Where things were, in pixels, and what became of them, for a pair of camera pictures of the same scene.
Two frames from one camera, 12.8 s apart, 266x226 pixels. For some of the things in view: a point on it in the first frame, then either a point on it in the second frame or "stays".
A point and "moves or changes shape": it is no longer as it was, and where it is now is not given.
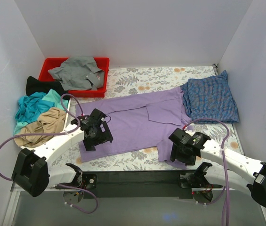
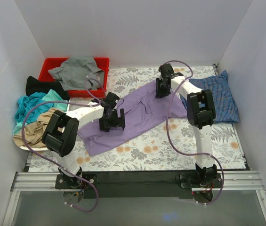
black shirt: x=33 y=85 stays
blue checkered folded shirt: x=211 y=98 stays
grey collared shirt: x=77 y=73 stays
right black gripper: x=178 y=153 to x=162 y=87
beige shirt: x=52 y=121 stays
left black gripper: x=102 y=139 to x=112 y=120
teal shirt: x=30 y=107 stays
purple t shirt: x=147 y=121 moves or changes shape
